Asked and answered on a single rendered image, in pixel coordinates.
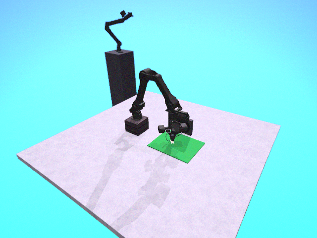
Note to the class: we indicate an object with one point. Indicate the green circuit board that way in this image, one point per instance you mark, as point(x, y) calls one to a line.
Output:
point(183, 148)

